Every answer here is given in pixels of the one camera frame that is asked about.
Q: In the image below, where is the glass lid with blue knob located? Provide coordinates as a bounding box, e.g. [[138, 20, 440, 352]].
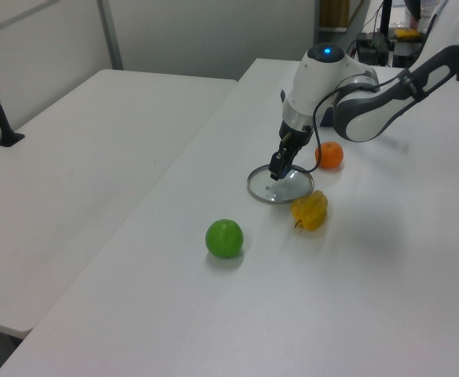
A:
[[246, 163, 314, 205]]

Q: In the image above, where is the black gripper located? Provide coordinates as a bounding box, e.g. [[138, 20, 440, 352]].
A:
[[269, 119, 313, 182]]

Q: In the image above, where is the yellow box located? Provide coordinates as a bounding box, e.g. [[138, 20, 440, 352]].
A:
[[393, 27, 421, 42]]

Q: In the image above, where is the black electronic equipment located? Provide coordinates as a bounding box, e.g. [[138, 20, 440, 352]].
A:
[[355, 31, 392, 67]]

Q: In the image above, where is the brown wooden door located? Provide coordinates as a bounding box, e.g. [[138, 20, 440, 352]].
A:
[[318, 0, 351, 31]]

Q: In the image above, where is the yellow starfruit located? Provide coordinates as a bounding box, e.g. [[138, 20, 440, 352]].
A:
[[290, 189, 329, 232]]

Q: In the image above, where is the green apple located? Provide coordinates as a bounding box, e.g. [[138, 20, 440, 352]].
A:
[[204, 218, 245, 260]]

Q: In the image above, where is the orange mandarin fruit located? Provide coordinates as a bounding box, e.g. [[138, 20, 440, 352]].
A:
[[314, 141, 345, 170]]

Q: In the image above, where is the grey metal partition post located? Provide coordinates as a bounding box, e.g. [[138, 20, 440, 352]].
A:
[[97, 0, 124, 71]]

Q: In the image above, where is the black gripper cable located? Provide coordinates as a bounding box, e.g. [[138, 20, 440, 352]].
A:
[[302, 74, 404, 174]]

